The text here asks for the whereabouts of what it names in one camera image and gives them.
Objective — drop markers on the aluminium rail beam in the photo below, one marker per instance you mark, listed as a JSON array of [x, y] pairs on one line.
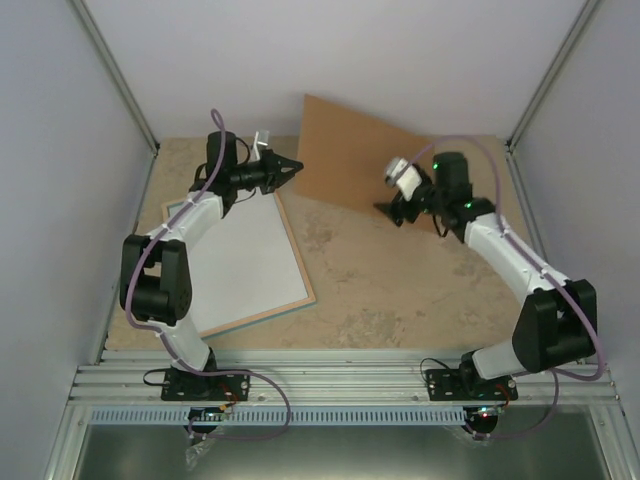
[[329, 377]]

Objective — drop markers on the left aluminium corner post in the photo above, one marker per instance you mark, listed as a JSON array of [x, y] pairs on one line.
[[105, 55]]

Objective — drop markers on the left circuit board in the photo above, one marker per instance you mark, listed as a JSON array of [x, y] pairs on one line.
[[213, 414]]

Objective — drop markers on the right aluminium corner post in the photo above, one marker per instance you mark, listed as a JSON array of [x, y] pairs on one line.
[[571, 39]]

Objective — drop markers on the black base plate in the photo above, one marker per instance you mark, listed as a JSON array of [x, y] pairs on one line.
[[183, 386], [449, 385]]

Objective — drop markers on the circuit board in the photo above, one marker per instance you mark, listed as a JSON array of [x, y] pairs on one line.
[[486, 411], [213, 414]]

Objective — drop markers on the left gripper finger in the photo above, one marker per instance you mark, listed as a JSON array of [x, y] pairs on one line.
[[286, 166], [280, 177]]

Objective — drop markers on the wooden teal picture frame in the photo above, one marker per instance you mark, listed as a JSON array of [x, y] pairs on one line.
[[300, 280]]

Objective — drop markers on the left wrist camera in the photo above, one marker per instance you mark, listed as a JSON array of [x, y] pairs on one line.
[[259, 144]]

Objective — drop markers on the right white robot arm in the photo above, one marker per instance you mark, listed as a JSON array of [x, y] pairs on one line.
[[557, 323]]

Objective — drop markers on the grey slotted cable duct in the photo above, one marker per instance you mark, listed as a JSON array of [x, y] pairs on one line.
[[277, 416]]

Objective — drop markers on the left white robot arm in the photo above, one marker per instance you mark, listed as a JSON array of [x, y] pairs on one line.
[[155, 288]]

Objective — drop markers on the aluminium corner post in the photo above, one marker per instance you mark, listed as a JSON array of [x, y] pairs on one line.
[[571, 39], [105, 55]]

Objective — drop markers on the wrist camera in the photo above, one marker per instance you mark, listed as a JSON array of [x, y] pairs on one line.
[[404, 176], [259, 144]]

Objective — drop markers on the brown cardboard backing board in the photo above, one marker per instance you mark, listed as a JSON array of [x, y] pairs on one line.
[[345, 153]]

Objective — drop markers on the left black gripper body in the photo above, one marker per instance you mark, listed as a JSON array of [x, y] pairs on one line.
[[262, 176]]

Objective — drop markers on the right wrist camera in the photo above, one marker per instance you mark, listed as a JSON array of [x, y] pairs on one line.
[[404, 176]]

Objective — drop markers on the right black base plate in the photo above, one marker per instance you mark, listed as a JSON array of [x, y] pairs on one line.
[[449, 385]]

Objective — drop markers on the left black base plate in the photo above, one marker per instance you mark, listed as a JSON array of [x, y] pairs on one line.
[[183, 386]]

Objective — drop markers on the right circuit board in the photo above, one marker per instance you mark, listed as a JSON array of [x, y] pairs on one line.
[[486, 411]]

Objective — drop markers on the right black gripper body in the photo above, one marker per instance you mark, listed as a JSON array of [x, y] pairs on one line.
[[411, 215]]

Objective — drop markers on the clear plastic bag scrap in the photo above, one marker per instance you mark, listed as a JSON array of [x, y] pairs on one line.
[[196, 451]]

